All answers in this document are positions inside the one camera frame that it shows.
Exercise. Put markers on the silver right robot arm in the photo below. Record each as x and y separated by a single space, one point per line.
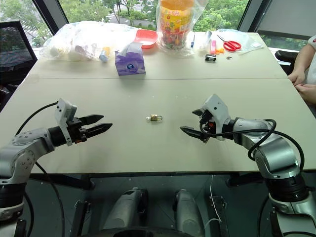
274 148

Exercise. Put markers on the colourful snack jar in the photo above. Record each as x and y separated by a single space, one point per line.
176 22

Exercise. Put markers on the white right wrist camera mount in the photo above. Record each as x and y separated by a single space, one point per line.
218 108

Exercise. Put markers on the pink small packet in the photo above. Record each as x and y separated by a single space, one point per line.
213 47

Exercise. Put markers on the white clear packet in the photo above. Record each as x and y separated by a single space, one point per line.
206 40

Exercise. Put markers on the grey rounded robot leg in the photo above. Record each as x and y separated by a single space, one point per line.
126 209
188 212

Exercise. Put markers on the person's right forearm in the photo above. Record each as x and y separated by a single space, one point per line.
304 59

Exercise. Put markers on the red plastic bowl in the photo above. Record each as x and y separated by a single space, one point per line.
146 37

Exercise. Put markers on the black mesh office chair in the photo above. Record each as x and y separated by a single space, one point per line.
14 47

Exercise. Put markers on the black chair armrest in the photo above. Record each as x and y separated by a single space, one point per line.
286 58

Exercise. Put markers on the black window frame post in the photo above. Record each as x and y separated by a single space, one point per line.
50 14
244 14

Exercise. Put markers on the person's white shirt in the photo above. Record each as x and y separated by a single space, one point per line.
313 56

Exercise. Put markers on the person's left hand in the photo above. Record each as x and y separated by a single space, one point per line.
308 93

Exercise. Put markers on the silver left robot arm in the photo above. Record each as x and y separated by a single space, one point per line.
24 148

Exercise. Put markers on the black table frame bracket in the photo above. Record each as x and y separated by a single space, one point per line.
80 217
219 214

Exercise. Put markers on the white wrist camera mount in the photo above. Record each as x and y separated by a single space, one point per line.
64 111
218 108

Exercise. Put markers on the purple tissue box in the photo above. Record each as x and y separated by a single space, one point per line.
129 61

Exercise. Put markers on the brass padlock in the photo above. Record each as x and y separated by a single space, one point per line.
155 118

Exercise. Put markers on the flat clear plastic bag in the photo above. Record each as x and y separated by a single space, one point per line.
247 37

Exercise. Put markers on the red scissors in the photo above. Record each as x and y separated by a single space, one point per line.
232 45

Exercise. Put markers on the clear bag of white items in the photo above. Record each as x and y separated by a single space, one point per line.
79 42

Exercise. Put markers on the blue pen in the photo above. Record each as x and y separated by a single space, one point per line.
193 40

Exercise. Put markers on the blue and yellow tube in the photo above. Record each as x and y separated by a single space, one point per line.
105 54

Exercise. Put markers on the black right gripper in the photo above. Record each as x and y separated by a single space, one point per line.
207 123

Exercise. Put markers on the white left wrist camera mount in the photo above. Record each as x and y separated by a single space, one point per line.
64 111

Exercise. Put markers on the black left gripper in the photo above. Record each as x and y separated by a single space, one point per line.
77 133

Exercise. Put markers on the person's right hand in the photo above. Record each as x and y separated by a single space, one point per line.
297 77

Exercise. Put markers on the orange small item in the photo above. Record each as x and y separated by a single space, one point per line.
219 51

